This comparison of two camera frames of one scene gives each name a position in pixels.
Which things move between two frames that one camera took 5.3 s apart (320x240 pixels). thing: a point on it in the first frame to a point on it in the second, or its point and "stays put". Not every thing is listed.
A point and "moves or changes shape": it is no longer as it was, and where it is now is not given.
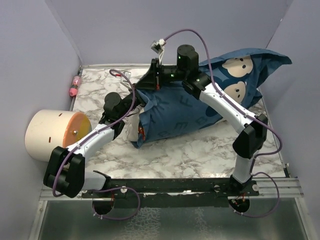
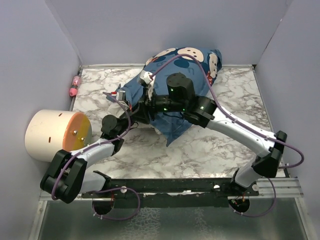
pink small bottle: x=75 y=83 stays put
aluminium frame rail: x=277 y=188 stays put
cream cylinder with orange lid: x=46 y=130 stays put
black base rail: x=175 y=193 stays put
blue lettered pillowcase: x=166 y=110 moves or changes shape
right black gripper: x=150 y=80 to x=140 y=114
